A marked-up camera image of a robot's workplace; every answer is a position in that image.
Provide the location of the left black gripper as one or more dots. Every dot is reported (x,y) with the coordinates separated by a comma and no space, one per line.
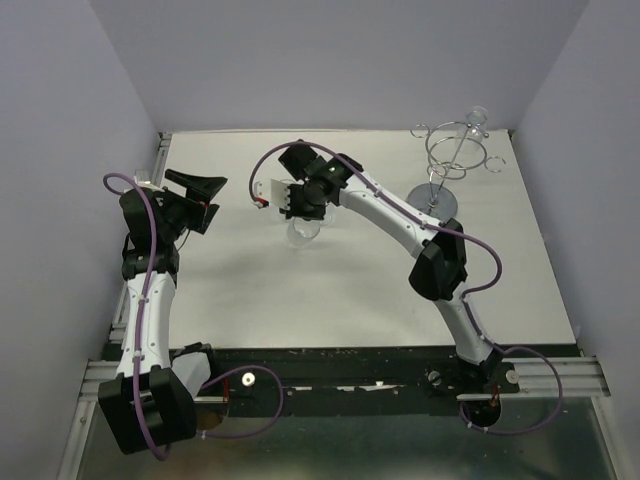
(201,189)

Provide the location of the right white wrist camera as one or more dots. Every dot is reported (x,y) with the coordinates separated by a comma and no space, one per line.
(272,193)

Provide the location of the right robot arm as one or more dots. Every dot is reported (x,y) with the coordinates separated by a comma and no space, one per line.
(438,248)

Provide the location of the clear wine glass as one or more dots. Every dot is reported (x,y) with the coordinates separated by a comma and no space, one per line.
(329,216)
(473,132)
(301,232)

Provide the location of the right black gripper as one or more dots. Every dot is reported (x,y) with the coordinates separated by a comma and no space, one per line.
(292,212)

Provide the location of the aluminium frame profile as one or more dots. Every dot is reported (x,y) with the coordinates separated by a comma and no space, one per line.
(125,370)

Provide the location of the chrome wine glass rack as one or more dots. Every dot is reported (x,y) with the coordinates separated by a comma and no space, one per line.
(446,164)

